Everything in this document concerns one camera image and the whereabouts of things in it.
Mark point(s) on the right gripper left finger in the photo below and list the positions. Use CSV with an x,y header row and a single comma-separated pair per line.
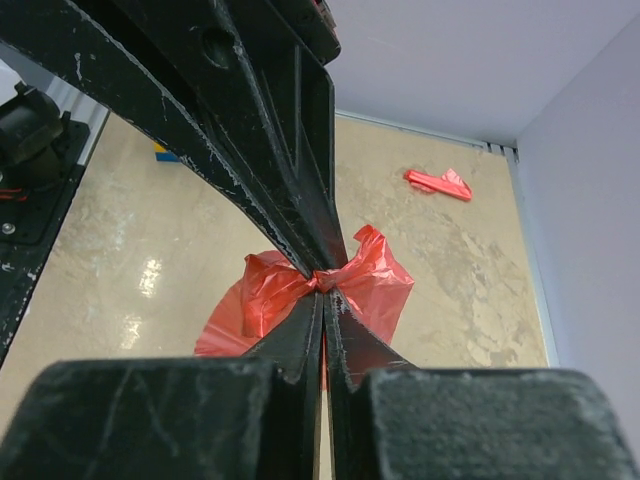
x,y
256,416

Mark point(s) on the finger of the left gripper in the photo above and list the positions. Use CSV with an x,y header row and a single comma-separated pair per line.
x,y
260,97
60,37

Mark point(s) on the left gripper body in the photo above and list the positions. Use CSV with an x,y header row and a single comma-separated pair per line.
x,y
313,22

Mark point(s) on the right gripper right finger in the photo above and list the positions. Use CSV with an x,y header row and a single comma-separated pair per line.
x,y
390,419

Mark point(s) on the red trash bag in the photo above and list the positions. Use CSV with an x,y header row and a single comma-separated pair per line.
x,y
272,310

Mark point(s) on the yellow blue toy blocks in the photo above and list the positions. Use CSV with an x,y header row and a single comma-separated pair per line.
x,y
163,155

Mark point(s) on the small folded red bag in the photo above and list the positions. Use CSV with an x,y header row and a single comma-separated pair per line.
x,y
450,184

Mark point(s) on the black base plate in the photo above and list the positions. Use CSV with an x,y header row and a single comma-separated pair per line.
x,y
29,229

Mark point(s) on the aluminium left side rail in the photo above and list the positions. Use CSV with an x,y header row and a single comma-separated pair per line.
x,y
510,154

